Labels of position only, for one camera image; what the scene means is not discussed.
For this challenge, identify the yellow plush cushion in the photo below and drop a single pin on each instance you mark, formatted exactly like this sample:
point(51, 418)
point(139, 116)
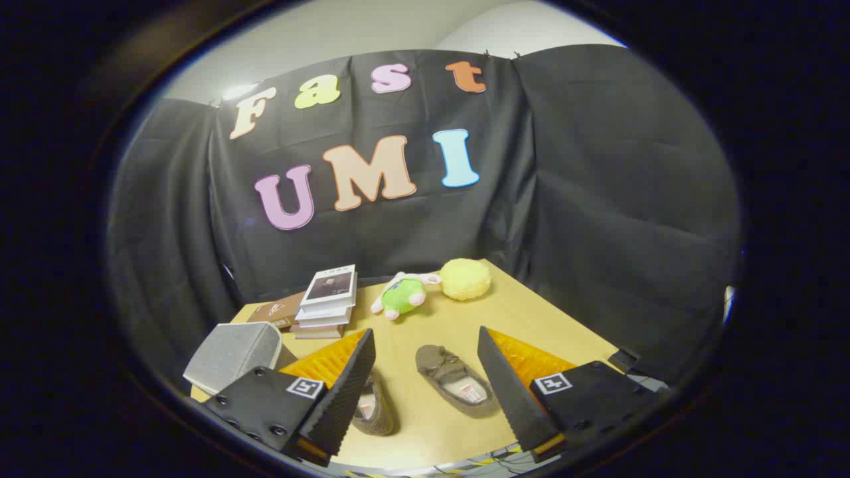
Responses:
point(465, 279)

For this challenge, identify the brown fuzzy slipper shoe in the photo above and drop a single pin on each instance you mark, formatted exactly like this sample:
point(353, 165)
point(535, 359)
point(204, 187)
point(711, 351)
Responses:
point(380, 418)
point(445, 372)

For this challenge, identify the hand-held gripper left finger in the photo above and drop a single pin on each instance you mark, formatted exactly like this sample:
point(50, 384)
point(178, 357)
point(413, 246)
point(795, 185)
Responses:
point(345, 392)

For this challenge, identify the pinkish brown book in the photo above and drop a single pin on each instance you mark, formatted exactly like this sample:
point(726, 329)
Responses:
point(317, 332)

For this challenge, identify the plain white book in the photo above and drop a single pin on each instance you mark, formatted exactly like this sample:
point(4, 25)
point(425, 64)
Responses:
point(325, 315)
point(322, 323)

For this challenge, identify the white portrait cover book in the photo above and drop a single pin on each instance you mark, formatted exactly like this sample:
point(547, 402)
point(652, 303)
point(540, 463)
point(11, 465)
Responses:
point(329, 285)

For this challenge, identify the pink and green plush toy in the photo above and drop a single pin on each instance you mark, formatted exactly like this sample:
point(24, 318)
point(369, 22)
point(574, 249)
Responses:
point(402, 297)

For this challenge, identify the black backdrop cloth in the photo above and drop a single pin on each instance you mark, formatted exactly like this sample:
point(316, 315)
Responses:
point(597, 199)

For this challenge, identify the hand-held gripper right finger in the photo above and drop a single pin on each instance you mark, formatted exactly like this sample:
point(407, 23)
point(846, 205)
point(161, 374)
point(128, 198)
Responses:
point(508, 392)

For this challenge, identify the grey fabric storage box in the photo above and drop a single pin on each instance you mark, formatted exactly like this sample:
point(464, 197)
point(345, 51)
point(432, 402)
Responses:
point(232, 355)

